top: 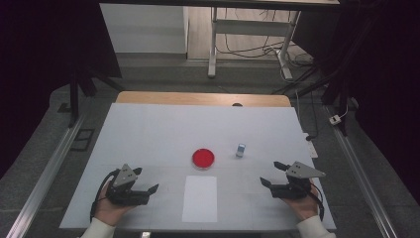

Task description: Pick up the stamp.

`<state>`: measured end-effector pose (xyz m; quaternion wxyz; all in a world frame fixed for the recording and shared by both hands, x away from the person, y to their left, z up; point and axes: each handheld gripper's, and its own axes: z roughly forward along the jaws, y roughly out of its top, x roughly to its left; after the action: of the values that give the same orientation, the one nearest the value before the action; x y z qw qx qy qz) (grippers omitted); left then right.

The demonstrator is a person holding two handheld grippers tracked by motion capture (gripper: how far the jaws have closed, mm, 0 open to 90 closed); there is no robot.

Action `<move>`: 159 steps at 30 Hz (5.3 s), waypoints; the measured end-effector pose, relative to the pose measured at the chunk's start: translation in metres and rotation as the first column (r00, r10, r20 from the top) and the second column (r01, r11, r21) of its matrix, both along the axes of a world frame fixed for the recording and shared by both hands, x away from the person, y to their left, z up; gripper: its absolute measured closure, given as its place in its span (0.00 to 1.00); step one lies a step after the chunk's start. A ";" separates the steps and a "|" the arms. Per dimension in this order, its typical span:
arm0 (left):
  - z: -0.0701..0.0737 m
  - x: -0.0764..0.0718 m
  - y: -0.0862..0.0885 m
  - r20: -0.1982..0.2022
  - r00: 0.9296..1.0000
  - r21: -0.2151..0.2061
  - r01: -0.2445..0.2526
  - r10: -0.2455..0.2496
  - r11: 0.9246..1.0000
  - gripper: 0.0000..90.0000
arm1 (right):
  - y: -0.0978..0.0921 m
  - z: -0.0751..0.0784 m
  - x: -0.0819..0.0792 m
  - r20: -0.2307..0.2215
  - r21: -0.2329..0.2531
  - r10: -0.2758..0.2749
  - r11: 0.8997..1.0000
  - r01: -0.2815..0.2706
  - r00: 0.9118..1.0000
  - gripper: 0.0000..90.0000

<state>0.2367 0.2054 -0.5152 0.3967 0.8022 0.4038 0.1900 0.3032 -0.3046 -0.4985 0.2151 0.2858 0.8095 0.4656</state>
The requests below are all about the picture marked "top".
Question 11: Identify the light grey partition panel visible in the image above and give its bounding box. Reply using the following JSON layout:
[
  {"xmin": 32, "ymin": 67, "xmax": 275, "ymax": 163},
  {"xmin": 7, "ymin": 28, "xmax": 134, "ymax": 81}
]
[{"xmin": 99, "ymin": 3, "xmax": 189, "ymax": 55}]

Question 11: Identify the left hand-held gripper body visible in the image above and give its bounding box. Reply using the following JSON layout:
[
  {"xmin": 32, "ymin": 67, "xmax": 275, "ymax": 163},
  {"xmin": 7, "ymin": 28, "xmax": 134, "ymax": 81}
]
[{"xmin": 105, "ymin": 164, "xmax": 152, "ymax": 206}]

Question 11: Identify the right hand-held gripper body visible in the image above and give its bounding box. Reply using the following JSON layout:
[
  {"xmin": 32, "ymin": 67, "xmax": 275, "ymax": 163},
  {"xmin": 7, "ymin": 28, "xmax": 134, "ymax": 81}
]
[{"xmin": 268, "ymin": 161, "xmax": 327, "ymax": 200}]

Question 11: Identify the aluminium floor rail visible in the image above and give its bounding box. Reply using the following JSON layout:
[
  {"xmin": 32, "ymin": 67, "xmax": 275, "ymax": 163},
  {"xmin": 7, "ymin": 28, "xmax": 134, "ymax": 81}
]
[
  {"xmin": 6, "ymin": 113, "xmax": 87, "ymax": 238},
  {"xmin": 325, "ymin": 105, "xmax": 399, "ymax": 238}
]

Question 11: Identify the black curtain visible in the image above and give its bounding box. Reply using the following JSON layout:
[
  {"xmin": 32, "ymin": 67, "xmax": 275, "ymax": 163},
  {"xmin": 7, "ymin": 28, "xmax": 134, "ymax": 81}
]
[
  {"xmin": 0, "ymin": 0, "xmax": 123, "ymax": 179},
  {"xmin": 293, "ymin": 0, "xmax": 420, "ymax": 206}
]

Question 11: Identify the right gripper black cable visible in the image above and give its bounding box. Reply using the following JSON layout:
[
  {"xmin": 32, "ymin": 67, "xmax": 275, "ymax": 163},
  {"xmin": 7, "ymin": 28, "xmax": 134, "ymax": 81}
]
[{"xmin": 308, "ymin": 182, "xmax": 326, "ymax": 222}]

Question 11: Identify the white desk frame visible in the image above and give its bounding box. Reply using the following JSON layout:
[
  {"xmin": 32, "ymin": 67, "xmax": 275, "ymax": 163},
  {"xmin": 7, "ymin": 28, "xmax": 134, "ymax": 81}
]
[{"xmin": 207, "ymin": 6, "xmax": 302, "ymax": 81}]

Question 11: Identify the person's right hand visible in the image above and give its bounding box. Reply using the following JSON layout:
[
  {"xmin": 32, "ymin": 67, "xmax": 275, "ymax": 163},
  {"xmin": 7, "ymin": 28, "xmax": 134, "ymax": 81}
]
[{"xmin": 282, "ymin": 183, "xmax": 322, "ymax": 222}]

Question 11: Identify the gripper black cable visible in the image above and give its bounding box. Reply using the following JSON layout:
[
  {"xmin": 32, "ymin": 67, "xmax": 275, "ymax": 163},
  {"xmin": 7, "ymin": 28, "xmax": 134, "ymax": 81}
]
[
  {"xmin": 308, "ymin": 182, "xmax": 326, "ymax": 222},
  {"xmin": 89, "ymin": 168, "xmax": 120, "ymax": 223}
]

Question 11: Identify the black floor frame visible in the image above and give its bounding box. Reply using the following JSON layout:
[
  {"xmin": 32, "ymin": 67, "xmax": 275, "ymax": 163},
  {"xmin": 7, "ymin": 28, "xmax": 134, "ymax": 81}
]
[{"xmin": 69, "ymin": 128, "xmax": 96, "ymax": 153}]

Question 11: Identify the white power strip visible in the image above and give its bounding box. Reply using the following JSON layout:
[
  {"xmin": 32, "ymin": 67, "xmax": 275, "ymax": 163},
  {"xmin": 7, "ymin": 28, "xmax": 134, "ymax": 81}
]
[{"xmin": 302, "ymin": 132, "xmax": 319, "ymax": 159}]

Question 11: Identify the round red ink pad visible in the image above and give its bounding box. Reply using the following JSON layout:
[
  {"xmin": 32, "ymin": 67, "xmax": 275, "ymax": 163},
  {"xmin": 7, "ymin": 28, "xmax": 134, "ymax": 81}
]
[{"xmin": 191, "ymin": 148, "xmax": 216, "ymax": 171}]

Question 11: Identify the white paper sheet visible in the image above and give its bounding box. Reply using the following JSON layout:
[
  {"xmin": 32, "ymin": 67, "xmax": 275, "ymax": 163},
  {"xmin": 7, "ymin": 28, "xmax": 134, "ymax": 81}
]
[{"xmin": 181, "ymin": 175, "xmax": 219, "ymax": 223}]

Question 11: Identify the black metal stand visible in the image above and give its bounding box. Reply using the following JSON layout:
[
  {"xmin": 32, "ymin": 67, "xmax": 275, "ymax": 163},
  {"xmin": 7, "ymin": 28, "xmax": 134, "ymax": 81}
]
[
  {"xmin": 67, "ymin": 65, "xmax": 127, "ymax": 128},
  {"xmin": 270, "ymin": 59, "xmax": 351, "ymax": 137}
]

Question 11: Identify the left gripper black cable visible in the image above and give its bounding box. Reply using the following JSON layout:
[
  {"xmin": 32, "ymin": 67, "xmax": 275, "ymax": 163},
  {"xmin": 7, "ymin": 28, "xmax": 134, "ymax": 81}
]
[{"xmin": 89, "ymin": 168, "xmax": 120, "ymax": 223}]

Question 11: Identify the person's left hand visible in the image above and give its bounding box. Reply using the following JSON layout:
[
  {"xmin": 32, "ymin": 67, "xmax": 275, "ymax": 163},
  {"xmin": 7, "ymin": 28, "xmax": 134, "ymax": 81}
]
[{"xmin": 93, "ymin": 183, "xmax": 136, "ymax": 227}]

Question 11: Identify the large white table cover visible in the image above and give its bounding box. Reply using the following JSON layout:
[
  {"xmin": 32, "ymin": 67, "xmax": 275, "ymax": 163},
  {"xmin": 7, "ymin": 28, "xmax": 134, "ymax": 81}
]
[{"xmin": 58, "ymin": 102, "xmax": 337, "ymax": 231}]

